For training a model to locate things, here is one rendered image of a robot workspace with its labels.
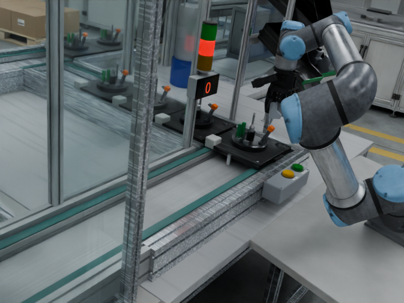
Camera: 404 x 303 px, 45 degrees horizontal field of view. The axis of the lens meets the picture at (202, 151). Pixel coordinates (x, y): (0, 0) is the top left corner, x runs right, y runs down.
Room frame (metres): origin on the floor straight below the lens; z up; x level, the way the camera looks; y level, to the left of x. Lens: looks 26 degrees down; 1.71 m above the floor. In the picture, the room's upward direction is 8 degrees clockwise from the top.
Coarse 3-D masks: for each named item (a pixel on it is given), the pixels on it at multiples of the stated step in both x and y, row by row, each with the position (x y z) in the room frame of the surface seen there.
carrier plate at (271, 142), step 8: (224, 136) 1.70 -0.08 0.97; (224, 144) 1.63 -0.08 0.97; (272, 144) 1.69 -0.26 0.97; (280, 144) 1.70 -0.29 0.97; (224, 152) 1.58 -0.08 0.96; (232, 152) 1.57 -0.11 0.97; (240, 152) 1.58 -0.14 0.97; (248, 152) 1.59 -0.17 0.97; (264, 152) 1.61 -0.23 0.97; (272, 152) 1.62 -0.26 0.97; (280, 152) 1.63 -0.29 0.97; (288, 152) 1.68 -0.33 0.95; (240, 160) 1.54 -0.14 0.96; (248, 160) 1.52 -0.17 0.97; (256, 160) 1.53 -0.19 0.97; (264, 160) 1.54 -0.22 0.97; (272, 160) 1.57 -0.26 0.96; (256, 168) 1.50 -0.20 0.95
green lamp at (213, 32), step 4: (204, 24) 1.55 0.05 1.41; (204, 28) 1.55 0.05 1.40; (208, 28) 1.54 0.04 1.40; (212, 28) 1.55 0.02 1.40; (216, 28) 1.56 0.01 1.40; (204, 32) 1.55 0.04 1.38; (208, 32) 1.54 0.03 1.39; (212, 32) 1.55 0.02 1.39; (204, 36) 1.55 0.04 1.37; (208, 36) 1.54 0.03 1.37; (212, 36) 1.55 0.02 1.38; (208, 40) 1.55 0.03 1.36; (212, 40) 1.55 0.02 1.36
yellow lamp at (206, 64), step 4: (200, 56) 1.55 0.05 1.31; (204, 56) 1.55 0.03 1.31; (212, 56) 1.56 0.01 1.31; (200, 60) 1.55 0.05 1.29; (204, 60) 1.54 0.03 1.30; (208, 60) 1.55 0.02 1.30; (212, 60) 1.56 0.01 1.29; (200, 64) 1.55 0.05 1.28; (204, 64) 1.54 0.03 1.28; (208, 64) 1.55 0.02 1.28; (200, 68) 1.55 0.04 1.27; (204, 68) 1.54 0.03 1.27; (208, 68) 1.55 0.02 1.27
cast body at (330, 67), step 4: (328, 56) 1.99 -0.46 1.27; (320, 60) 2.00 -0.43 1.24; (324, 60) 1.98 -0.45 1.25; (328, 60) 1.97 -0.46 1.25; (320, 64) 1.99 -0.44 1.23; (324, 64) 1.98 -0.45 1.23; (328, 64) 1.97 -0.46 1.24; (320, 68) 1.99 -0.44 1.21; (324, 68) 1.98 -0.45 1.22; (328, 68) 1.96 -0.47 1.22; (332, 68) 1.98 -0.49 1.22; (324, 72) 1.97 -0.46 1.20
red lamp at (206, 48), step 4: (200, 40) 1.56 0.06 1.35; (204, 40) 1.55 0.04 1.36; (200, 44) 1.56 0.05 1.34; (204, 44) 1.55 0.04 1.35; (208, 44) 1.54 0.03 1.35; (212, 44) 1.55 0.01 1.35; (200, 48) 1.55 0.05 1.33; (204, 48) 1.55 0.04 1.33; (208, 48) 1.55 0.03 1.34; (212, 48) 1.55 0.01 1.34; (200, 52) 1.55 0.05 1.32; (204, 52) 1.54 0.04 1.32; (208, 52) 1.55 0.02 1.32; (212, 52) 1.56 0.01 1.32; (208, 56) 1.55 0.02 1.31
